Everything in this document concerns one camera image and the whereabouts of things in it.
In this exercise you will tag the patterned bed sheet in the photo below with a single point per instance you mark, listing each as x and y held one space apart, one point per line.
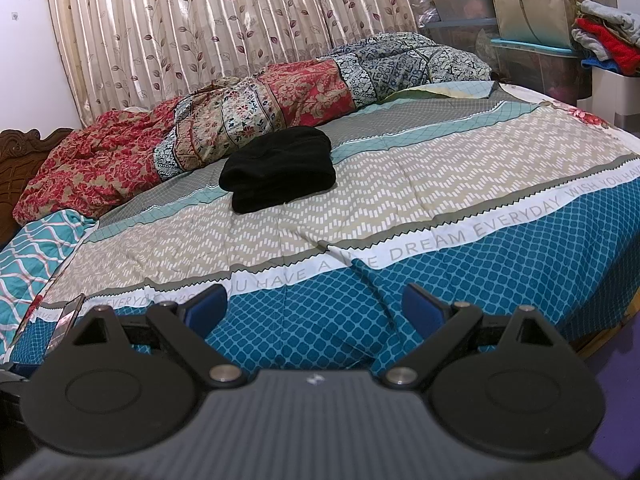
400 200

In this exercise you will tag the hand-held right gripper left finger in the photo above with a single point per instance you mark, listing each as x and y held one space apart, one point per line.
207 307

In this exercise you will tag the beige storage bag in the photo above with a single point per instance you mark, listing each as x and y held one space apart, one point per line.
530 5

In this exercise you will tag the pile of clothes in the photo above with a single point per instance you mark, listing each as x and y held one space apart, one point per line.
607 35

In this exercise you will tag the white cabinet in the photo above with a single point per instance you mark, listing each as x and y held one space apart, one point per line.
617 100

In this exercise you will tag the carved wooden headboard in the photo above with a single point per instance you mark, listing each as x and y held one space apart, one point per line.
20 170

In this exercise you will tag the black pants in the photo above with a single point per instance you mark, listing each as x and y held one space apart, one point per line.
280 167

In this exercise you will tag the large clear bin teal lid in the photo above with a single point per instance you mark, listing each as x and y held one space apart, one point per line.
545 70

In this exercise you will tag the leaf print curtain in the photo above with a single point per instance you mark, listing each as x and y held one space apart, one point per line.
225 25

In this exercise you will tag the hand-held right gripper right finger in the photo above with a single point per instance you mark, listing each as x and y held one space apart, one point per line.
422 307

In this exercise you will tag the red and blue patterned quilt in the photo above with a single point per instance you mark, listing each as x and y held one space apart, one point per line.
210 120

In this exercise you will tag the floral white bed sheet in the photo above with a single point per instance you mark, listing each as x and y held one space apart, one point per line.
595 117

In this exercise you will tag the teal patterned pillow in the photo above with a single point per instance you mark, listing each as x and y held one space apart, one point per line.
35 260

